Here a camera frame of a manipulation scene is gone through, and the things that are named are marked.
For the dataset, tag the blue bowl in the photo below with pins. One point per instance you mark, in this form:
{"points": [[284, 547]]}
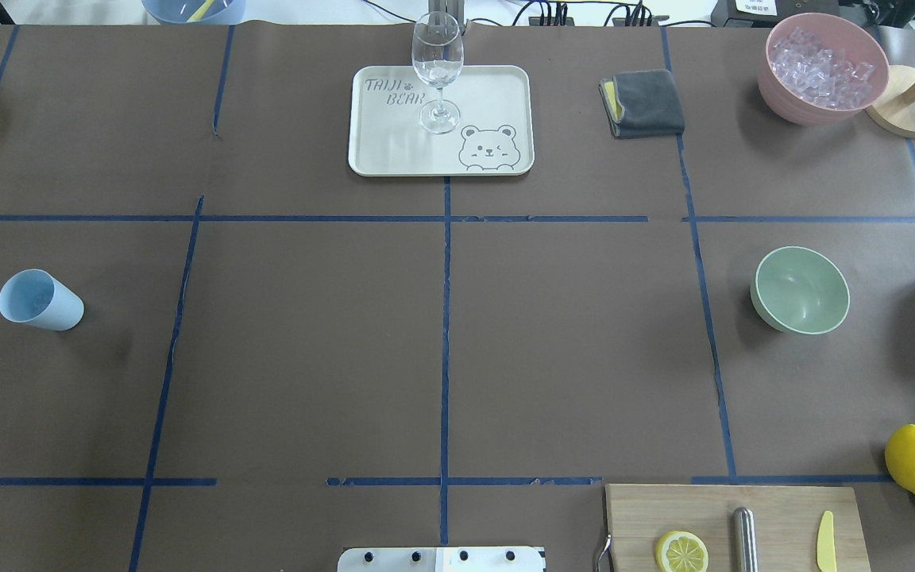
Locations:
{"points": [[177, 12]]}

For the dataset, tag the wooden cutting board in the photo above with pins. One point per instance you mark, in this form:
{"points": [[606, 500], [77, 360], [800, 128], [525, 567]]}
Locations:
{"points": [[786, 523]]}

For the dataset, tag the yellow plastic fork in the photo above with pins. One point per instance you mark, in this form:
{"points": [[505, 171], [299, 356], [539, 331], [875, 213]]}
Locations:
{"points": [[200, 11]]}

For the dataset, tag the pink bowl with ice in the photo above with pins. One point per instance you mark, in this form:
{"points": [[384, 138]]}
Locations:
{"points": [[819, 69]]}

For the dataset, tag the green bowl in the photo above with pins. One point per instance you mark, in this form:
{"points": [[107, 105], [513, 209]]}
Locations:
{"points": [[799, 291]]}

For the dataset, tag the grey folded cloth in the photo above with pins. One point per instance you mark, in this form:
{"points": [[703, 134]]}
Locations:
{"points": [[642, 103]]}

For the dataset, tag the clear wine glass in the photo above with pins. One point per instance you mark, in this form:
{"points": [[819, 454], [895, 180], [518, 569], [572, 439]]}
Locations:
{"points": [[437, 56]]}

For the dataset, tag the lemon half slice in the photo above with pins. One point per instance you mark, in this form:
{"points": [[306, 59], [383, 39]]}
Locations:
{"points": [[681, 550]]}

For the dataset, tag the light blue plastic cup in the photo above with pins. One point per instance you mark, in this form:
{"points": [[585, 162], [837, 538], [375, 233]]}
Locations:
{"points": [[39, 300]]}

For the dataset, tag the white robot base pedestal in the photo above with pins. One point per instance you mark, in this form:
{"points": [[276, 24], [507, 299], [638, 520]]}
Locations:
{"points": [[486, 558]]}

